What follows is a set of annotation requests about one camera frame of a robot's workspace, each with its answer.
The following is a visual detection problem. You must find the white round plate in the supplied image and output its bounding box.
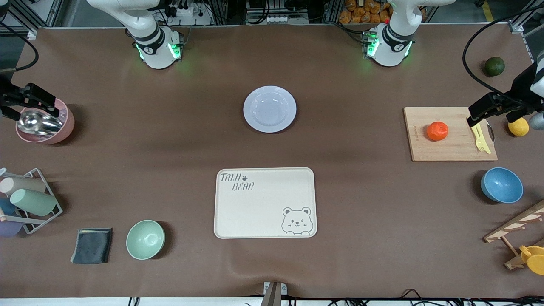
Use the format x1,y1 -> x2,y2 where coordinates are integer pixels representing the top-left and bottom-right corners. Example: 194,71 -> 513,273
243,85 -> 297,133

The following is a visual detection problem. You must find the metal scoop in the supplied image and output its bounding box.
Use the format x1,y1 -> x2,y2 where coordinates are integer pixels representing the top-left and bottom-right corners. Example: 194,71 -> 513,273
16,109 -> 64,136

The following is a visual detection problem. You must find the pink bowl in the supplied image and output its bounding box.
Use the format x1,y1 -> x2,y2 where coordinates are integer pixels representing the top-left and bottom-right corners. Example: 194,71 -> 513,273
15,98 -> 75,145

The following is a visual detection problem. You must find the yellow plastic fork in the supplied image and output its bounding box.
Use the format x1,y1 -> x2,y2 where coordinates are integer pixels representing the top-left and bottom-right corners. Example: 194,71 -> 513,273
471,124 -> 487,153

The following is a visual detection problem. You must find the dark green avocado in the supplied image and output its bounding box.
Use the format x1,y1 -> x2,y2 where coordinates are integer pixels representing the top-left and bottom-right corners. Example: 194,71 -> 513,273
484,57 -> 506,77

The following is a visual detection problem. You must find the yellow lemon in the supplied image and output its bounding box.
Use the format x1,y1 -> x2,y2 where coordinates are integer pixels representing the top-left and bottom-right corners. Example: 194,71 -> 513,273
508,118 -> 530,137

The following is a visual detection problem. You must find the wooden cutting board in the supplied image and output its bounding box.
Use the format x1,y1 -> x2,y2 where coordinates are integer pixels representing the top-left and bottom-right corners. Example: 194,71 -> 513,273
403,107 -> 498,162

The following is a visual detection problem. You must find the blue bowl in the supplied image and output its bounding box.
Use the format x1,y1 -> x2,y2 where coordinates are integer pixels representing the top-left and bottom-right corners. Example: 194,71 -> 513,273
481,167 -> 524,204

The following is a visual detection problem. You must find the beige cup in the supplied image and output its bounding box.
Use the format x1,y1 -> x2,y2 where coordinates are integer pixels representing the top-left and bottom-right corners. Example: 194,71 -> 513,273
0,176 -> 46,197

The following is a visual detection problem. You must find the green cup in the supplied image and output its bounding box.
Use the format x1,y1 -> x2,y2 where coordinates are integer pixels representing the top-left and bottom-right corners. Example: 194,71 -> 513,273
10,189 -> 57,217

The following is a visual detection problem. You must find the wooden dish rack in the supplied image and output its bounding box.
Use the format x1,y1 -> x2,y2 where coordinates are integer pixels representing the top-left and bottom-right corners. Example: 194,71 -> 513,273
484,200 -> 544,270

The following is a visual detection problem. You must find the purple cup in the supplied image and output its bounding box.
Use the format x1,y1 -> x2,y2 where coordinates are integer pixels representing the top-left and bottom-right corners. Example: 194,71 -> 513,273
0,220 -> 23,238

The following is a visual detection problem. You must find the dark grey folded cloth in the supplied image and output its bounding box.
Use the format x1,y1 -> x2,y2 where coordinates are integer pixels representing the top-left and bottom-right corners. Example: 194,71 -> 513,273
70,228 -> 113,265

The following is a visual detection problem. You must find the pile of orange fruit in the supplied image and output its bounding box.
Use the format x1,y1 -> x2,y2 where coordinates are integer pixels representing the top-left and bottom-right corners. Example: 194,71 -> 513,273
339,0 -> 391,24

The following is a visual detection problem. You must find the yellow mug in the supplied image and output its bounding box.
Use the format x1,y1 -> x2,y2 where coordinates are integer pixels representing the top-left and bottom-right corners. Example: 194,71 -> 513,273
519,245 -> 544,276

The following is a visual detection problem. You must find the brown table cloth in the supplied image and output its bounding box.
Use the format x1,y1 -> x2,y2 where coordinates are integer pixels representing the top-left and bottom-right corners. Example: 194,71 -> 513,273
0,23 -> 544,299

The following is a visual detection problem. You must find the light green bowl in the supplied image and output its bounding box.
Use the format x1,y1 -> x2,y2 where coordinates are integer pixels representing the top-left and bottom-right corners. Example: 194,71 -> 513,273
126,219 -> 166,260

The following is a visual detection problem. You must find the white power strip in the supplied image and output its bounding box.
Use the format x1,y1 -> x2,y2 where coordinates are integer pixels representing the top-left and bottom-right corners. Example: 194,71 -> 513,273
172,0 -> 213,26
267,15 -> 307,24

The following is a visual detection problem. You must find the beige bear print tray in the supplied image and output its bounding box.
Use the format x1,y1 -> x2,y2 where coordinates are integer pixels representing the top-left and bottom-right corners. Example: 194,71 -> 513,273
213,167 -> 318,239

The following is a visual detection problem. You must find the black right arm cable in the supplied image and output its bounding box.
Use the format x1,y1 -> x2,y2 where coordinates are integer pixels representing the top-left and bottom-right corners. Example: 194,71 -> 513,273
0,21 -> 40,71

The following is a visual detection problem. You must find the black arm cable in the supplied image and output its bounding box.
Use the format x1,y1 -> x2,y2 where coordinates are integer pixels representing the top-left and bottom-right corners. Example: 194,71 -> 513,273
462,4 -> 544,105
0,21 -> 40,71

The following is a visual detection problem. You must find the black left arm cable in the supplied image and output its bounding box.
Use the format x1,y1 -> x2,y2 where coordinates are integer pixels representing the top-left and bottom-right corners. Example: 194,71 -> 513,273
462,4 -> 544,105

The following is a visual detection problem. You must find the aluminium frame post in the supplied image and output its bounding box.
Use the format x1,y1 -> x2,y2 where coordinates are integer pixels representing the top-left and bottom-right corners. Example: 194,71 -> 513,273
11,0 -> 64,40
509,0 -> 544,34

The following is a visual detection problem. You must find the grey wire cup rack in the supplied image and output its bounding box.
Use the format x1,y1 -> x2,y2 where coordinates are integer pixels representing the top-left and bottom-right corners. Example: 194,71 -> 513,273
0,168 -> 63,235

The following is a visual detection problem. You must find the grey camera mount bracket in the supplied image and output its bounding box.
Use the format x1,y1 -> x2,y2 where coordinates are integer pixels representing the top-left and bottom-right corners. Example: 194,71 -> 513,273
260,281 -> 288,306

